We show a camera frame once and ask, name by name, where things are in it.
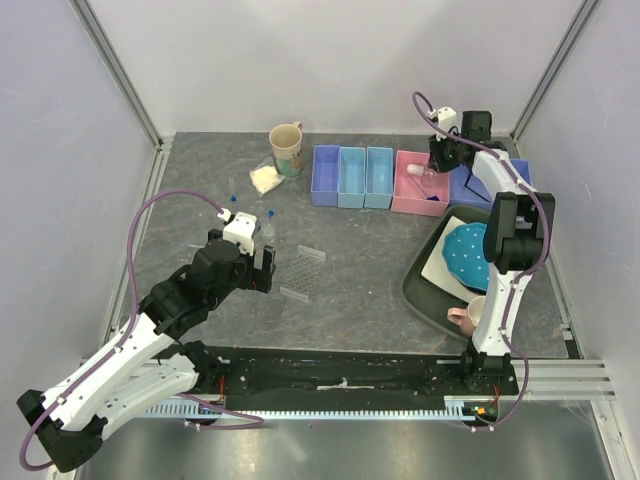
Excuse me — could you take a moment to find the glass flask with stopper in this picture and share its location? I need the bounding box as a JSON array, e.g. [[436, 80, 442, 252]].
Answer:
[[406, 163, 449, 197]]

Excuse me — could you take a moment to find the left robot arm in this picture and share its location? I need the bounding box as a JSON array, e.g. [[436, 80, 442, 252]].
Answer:
[[17, 215, 275, 473]]

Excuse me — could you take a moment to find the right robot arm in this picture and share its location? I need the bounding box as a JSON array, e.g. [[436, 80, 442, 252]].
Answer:
[[423, 107, 555, 394]]

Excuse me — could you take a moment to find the large purple bin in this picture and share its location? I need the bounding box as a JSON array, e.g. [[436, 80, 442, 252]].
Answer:
[[447, 158, 532, 211]]

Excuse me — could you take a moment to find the pink bin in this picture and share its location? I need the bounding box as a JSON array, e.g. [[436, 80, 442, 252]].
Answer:
[[391, 150, 449, 217]]

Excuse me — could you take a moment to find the light blue bin right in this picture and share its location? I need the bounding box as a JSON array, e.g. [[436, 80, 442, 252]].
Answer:
[[364, 147, 394, 209]]

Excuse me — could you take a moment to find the light blue bin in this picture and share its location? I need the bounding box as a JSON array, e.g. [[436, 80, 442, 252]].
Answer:
[[364, 147, 394, 209], [338, 147, 366, 209]]

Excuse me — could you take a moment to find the test tube blue cap far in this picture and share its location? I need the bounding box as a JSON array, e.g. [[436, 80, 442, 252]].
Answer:
[[229, 178, 237, 203]]

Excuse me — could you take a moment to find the clear test tube rack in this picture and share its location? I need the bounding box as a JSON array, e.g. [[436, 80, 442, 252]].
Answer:
[[279, 245, 326, 302]]

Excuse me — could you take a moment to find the bag of white powder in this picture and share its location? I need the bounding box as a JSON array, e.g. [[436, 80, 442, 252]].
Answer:
[[249, 157, 285, 197]]

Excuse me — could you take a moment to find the blue dotted plate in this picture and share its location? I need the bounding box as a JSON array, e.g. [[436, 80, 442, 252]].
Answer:
[[442, 222, 489, 292]]

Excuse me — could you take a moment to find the light blue bin left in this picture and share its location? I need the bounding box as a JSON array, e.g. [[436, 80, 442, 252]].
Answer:
[[338, 147, 366, 209]]

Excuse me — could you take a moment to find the purple bin leftmost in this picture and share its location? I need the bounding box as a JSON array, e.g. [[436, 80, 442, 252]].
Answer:
[[311, 145, 339, 207]]

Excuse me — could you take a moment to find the beige cartoon mug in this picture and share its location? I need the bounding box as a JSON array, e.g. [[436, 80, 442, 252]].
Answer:
[[269, 122, 303, 177]]

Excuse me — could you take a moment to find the dark green tray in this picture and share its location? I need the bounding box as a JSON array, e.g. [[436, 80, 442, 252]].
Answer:
[[401, 205, 489, 342]]

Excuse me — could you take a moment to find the pink mug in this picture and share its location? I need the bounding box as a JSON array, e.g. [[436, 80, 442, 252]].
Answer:
[[447, 296, 486, 338]]

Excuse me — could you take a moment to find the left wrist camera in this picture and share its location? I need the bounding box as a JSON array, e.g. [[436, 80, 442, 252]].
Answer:
[[217, 209, 259, 256]]

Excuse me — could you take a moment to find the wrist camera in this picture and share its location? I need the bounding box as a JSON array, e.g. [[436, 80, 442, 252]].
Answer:
[[217, 209, 259, 256], [428, 107, 457, 135]]

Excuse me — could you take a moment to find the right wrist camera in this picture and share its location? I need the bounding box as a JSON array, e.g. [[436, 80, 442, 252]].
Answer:
[[428, 107, 457, 135]]

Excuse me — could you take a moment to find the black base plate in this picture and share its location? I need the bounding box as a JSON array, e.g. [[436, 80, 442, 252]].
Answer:
[[149, 342, 516, 412]]

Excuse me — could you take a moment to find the light blue cable duct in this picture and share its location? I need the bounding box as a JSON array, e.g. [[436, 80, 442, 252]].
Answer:
[[134, 397, 501, 419]]

